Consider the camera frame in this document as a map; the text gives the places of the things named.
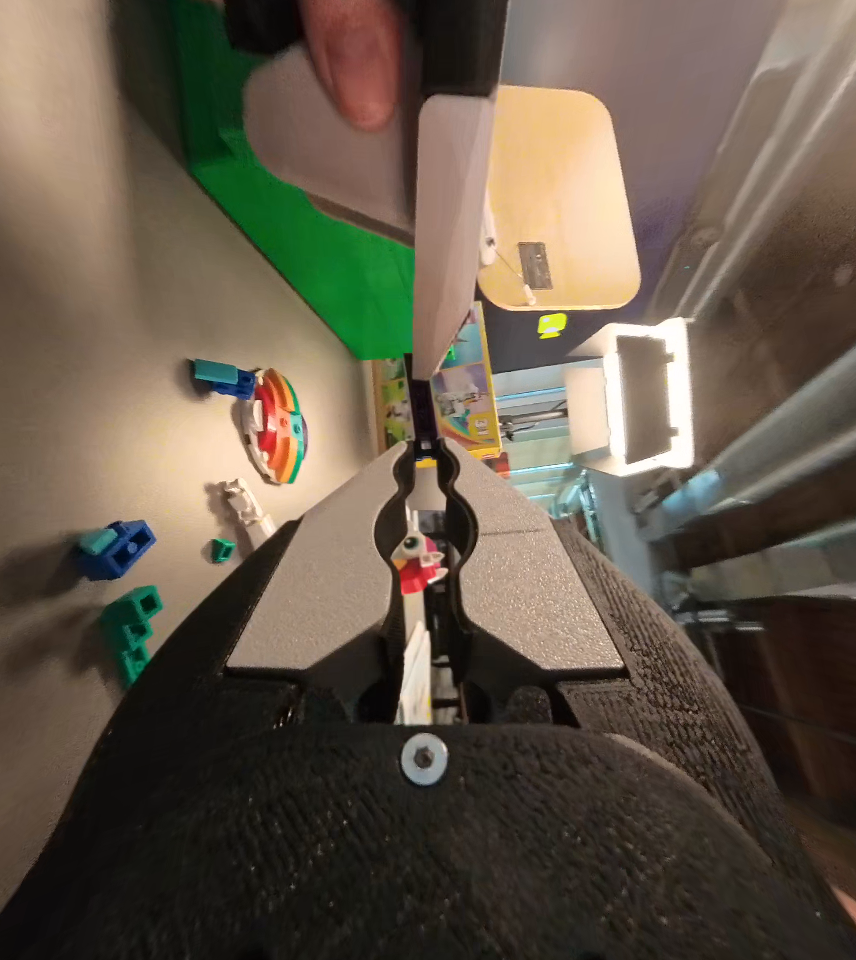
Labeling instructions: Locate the white studio light panel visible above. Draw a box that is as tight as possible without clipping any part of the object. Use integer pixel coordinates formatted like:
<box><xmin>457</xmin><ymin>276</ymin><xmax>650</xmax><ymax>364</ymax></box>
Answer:
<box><xmin>563</xmin><ymin>316</ymin><xmax>696</xmax><ymax>478</ymax></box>

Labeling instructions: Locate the person's left hand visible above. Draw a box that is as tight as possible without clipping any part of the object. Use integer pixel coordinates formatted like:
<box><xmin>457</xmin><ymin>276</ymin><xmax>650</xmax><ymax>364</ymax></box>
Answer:
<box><xmin>300</xmin><ymin>0</ymin><xmax>409</xmax><ymax>134</ymax></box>

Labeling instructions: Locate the teal and blue lego piece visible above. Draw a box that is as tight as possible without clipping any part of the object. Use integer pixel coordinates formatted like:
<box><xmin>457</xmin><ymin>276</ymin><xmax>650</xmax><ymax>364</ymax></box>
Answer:
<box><xmin>191</xmin><ymin>357</ymin><xmax>259</xmax><ymax>401</ymax></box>

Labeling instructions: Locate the yellow lego set box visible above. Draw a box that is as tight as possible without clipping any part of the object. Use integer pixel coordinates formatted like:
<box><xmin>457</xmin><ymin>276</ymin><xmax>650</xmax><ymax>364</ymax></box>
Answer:
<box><xmin>371</xmin><ymin>300</ymin><xmax>505</xmax><ymax>461</ymax></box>

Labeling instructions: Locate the large dark monitor screen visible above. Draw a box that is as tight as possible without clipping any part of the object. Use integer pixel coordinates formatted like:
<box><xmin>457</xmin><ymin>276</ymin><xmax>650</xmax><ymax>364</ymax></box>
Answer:
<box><xmin>484</xmin><ymin>195</ymin><xmax>673</xmax><ymax>375</ymax></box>

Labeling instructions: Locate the white lego unicorn rainbow mane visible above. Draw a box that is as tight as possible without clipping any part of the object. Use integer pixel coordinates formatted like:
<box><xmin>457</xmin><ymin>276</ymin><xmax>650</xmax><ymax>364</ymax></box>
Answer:
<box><xmin>390</xmin><ymin>510</ymin><xmax>450</xmax><ymax>725</ymax></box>

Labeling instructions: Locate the green lego plate piece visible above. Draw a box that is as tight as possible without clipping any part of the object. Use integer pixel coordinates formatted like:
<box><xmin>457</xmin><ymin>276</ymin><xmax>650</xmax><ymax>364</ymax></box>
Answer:
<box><xmin>99</xmin><ymin>584</ymin><xmax>165</xmax><ymax>688</ymax></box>

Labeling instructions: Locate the green plastic bin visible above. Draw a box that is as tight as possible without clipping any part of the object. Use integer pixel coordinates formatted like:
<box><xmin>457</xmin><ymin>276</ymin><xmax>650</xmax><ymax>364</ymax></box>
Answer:
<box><xmin>173</xmin><ymin>0</ymin><xmax>419</xmax><ymax>362</ymax></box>

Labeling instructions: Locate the black light stand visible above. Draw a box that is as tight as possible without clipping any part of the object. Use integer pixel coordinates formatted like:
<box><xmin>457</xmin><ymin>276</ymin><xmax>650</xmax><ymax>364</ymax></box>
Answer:
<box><xmin>498</xmin><ymin>400</ymin><xmax>572</xmax><ymax>444</ymax></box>

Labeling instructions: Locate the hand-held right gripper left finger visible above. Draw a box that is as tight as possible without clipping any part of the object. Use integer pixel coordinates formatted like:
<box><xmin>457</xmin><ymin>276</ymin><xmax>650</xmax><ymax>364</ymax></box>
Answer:
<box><xmin>224</xmin><ymin>441</ymin><xmax>413</xmax><ymax>685</ymax></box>

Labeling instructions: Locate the white lego piece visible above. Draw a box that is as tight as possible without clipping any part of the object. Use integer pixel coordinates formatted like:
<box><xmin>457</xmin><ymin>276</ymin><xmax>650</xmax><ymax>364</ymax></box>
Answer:
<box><xmin>213</xmin><ymin>479</ymin><xmax>276</xmax><ymax>553</ymax></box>

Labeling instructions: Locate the round rainbow lego disc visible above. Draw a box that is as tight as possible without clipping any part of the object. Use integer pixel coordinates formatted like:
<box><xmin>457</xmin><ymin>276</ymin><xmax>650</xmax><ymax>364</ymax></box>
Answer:
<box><xmin>232</xmin><ymin>366</ymin><xmax>310</xmax><ymax>486</ymax></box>

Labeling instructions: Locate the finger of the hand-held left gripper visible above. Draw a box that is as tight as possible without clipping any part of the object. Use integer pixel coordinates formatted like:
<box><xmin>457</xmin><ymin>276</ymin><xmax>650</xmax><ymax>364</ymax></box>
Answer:
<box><xmin>411</xmin><ymin>93</ymin><xmax>499</xmax><ymax>381</ymax></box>

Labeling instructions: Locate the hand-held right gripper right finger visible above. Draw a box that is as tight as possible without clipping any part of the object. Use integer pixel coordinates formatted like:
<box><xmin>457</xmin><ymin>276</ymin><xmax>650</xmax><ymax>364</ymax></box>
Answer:
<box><xmin>439</xmin><ymin>439</ymin><xmax>628</xmax><ymax>685</ymax></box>

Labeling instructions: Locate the blue lego brick teal slope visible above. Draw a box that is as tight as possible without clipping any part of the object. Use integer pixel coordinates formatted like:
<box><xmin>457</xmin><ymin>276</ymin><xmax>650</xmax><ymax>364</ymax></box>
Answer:
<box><xmin>74</xmin><ymin>519</ymin><xmax>158</xmax><ymax>581</ymax></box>

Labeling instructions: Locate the wooden book stand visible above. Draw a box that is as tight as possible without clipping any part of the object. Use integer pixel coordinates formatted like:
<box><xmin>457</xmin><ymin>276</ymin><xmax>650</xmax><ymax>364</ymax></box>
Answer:
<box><xmin>473</xmin><ymin>84</ymin><xmax>643</xmax><ymax>313</ymax></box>

